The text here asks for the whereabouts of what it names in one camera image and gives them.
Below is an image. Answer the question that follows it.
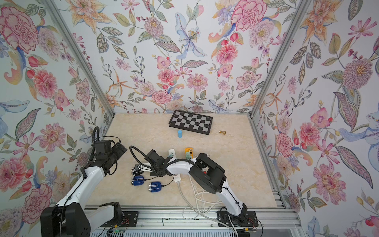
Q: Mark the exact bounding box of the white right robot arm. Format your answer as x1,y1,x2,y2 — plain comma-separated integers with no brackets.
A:
145,150,259,227

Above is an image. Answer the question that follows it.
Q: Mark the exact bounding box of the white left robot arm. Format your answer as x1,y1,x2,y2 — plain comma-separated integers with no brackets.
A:
40,140,127,237

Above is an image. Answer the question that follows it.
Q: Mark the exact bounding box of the white power strip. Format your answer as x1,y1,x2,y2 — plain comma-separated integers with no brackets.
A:
168,149,181,183

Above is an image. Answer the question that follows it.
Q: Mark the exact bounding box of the orange power strip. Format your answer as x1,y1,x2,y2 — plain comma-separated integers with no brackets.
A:
185,148,193,160

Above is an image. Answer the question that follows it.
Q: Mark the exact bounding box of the black silver chessboard box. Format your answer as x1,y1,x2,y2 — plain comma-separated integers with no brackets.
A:
169,110,213,135

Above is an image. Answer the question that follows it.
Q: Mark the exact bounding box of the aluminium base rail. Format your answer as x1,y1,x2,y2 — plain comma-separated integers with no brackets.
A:
79,206,305,237

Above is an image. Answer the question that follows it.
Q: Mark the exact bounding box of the aluminium frame post left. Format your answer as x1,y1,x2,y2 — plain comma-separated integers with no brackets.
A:
41,0,115,119

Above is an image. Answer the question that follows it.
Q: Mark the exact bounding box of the aluminium frame post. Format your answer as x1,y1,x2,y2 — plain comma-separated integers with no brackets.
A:
249,1,311,119
41,0,115,119

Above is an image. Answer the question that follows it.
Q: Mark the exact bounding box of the aluminium frame post right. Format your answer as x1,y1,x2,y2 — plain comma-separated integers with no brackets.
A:
249,1,311,119

